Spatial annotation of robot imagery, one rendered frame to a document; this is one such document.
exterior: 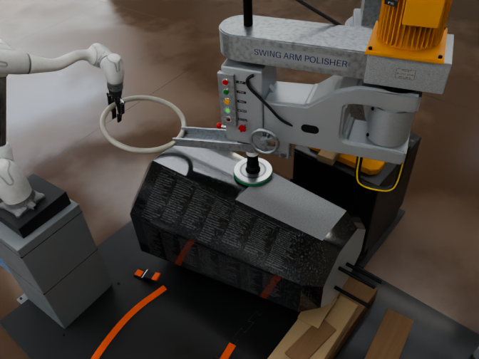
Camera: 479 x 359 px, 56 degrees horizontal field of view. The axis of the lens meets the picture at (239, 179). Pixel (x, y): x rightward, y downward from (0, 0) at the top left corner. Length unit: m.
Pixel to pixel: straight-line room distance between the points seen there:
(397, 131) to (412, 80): 0.28
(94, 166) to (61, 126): 0.79
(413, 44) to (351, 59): 0.23
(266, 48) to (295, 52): 0.13
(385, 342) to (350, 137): 1.26
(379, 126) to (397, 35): 0.43
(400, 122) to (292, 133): 0.48
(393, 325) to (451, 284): 0.61
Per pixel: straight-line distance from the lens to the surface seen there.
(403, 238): 3.48
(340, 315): 2.73
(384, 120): 2.02
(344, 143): 2.12
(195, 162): 2.65
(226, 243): 2.42
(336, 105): 2.01
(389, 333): 2.87
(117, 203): 3.78
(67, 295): 3.00
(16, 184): 2.56
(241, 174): 2.49
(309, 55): 1.91
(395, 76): 1.87
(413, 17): 1.72
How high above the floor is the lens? 2.57
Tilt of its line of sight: 43 degrees down
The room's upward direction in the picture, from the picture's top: 3 degrees counter-clockwise
